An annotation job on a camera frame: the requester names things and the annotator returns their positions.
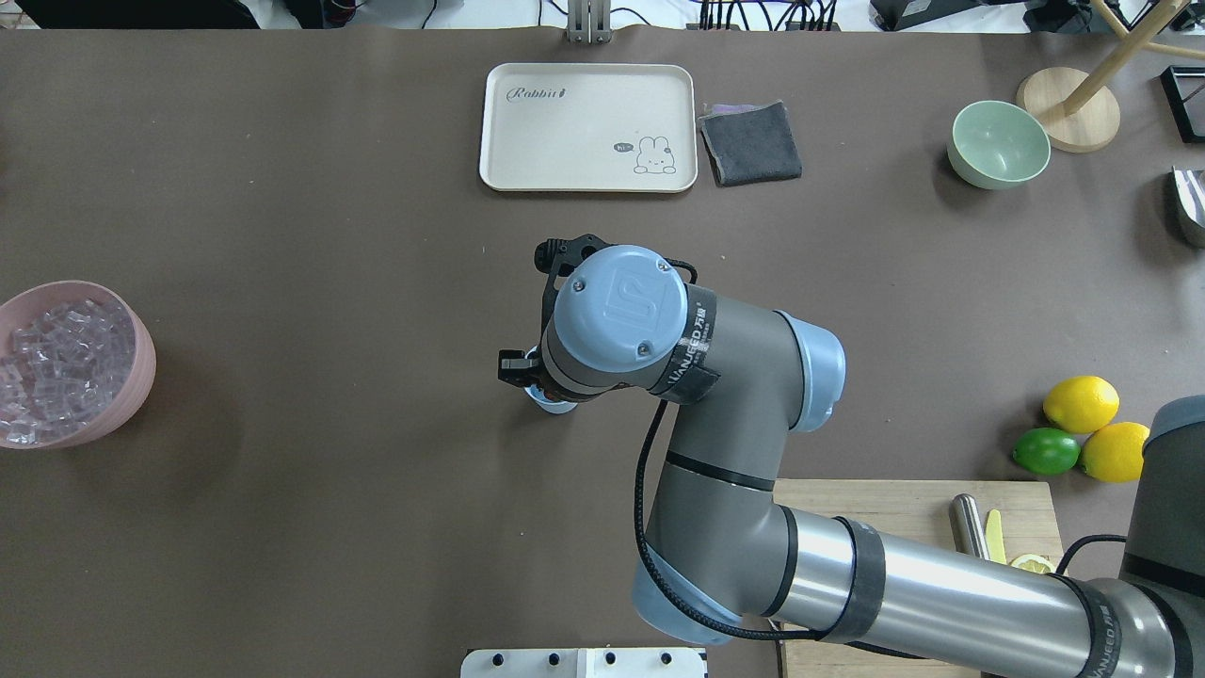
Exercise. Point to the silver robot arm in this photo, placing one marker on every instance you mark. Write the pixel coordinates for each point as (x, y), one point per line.
(717, 546)

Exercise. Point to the steel ice scoop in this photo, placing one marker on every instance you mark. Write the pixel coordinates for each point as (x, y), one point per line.
(1187, 191)

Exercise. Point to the pink bowl of ice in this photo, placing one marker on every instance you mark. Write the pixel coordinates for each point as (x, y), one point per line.
(77, 363)

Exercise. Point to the grey folded cloth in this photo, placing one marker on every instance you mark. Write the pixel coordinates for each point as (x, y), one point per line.
(750, 143)

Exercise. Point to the yellow lemon near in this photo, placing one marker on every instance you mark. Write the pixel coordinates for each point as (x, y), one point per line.
(1081, 404)

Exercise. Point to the yellow lemon far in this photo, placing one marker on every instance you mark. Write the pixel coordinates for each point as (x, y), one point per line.
(1115, 453)

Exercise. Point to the green lime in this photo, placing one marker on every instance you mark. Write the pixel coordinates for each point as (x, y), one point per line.
(1046, 451)

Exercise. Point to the light blue plastic cup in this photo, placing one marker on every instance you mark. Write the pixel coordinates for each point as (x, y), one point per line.
(548, 403)

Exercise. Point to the black tray with glasses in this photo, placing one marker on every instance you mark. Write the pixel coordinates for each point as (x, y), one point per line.
(1183, 86)

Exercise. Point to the yellow plastic knife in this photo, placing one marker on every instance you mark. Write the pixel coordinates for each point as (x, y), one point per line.
(993, 529)

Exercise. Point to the lemon half slice upper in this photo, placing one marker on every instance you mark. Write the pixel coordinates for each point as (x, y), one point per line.
(1033, 563)

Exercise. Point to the wooden glass holder stand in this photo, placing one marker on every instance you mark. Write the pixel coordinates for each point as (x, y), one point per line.
(1076, 109)

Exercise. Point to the mint green bowl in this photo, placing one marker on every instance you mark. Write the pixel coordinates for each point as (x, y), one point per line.
(997, 145)

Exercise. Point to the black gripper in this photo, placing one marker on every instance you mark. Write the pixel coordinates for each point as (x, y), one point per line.
(513, 365)

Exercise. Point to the steel muddler black cap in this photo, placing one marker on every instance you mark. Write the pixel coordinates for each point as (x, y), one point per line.
(969, 533)

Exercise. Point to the wooden cutting board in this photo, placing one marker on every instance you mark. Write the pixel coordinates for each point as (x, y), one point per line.
(918, 510)

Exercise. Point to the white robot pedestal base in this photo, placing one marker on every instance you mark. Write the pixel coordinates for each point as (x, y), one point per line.
(671, 661)

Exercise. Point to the aluminium frame post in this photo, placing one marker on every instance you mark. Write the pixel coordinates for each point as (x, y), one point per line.
(589, 21)

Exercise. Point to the cream rabbit tray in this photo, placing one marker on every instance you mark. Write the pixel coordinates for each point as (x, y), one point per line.
(589, 127)

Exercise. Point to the yellow lemon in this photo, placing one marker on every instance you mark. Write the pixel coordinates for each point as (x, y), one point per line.
(1115, 453)
(1081, 404)

